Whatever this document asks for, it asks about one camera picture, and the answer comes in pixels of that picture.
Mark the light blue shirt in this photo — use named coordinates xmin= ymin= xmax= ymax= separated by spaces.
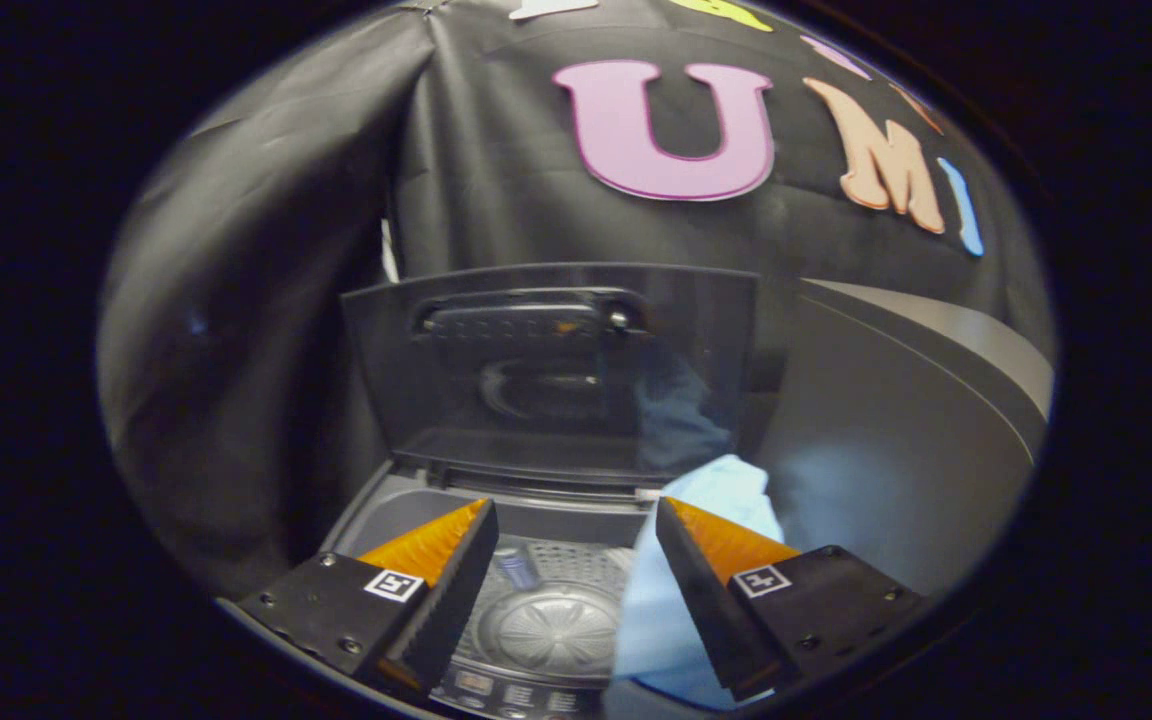
xmin=614 ymin=455 xmax=787 ymax=713

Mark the gray and white cabinet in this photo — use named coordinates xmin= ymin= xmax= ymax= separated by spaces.
xmin=756 ymin=278 xmax=1055 ymax=601

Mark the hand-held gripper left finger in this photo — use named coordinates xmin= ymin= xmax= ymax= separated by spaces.
xmin=234 ymin=497 xmax=500 ymax=694

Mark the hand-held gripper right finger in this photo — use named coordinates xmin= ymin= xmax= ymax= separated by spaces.
xmin=655 ymin=496 xmax=930 ymax=702

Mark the dark transparent washing machine lid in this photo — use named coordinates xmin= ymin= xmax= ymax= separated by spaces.
xmin=341 ymin=263 xmax=759 ymax=491

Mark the black backdrop cloth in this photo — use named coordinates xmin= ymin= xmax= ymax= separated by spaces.
xmin=96 ymin=0 xmax=1057 ymax=601

